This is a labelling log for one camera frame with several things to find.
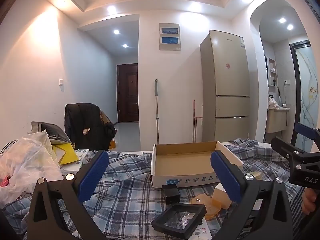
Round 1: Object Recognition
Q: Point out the dark brown door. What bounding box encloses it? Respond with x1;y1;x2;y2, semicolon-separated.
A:
116;63;139;123

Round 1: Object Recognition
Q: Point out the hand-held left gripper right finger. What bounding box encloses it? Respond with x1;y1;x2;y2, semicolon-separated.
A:
211;150;295;240

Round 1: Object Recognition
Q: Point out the wall niche shelf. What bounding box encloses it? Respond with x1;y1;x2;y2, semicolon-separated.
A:
268;57;278;87

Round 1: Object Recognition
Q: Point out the wall electrical panel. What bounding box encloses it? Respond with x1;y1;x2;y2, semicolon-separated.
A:
159;23;181;52

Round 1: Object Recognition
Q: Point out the small black cube box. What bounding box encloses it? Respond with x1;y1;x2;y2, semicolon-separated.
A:
162;184;181;205

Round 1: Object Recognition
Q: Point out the black jacket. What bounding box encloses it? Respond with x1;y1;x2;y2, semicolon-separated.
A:
64;103;116;150

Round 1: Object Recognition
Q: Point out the printed cardboard box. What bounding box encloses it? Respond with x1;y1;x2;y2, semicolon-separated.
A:
151;141;244;188

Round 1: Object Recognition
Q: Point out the yellow folder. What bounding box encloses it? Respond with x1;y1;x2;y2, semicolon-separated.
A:
52;142;80;165

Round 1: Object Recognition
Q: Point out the beige refrigerator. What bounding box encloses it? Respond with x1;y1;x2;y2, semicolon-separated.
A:
199;29;251;143

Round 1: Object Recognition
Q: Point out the black display case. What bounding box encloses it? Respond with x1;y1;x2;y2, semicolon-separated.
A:
151;203;207;238

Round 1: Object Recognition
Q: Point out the white flat box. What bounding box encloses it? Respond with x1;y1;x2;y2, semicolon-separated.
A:
60;149;89;177

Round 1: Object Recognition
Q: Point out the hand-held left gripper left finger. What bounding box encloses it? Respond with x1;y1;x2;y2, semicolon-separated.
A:
27;150;109;240

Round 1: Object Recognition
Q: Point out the orange translucent plastic lid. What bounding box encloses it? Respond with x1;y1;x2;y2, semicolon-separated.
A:
190;194;222;221

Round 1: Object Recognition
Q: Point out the patterned glass door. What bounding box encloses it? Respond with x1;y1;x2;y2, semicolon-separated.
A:
289;40;320;153

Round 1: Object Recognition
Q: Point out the person's right hand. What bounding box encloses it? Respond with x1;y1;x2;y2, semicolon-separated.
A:
301;187;320;215

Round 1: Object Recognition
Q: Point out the white plastic bag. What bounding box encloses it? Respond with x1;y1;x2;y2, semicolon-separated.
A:
0;130;63;203

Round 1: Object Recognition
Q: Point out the pink plastic bag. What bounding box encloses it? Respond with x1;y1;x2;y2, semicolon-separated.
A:
267;94;280;109

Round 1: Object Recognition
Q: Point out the beige sink cabinet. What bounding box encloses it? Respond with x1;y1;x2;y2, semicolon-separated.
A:
265;107;290;133

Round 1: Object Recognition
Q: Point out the grey mop handle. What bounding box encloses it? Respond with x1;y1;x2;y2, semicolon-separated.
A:
154;79;160;144

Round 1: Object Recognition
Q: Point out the grey backpack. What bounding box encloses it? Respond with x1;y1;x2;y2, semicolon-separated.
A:
30;121;73;145

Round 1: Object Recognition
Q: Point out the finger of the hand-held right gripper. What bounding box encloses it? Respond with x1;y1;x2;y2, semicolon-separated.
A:
271;137;320;167
294;122;320;153

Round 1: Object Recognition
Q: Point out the blue plaid blanket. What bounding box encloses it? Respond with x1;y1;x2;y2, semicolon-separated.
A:
0;139;320;240

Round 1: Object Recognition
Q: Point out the white remote control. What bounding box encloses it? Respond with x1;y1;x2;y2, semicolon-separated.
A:
192;224;213;240

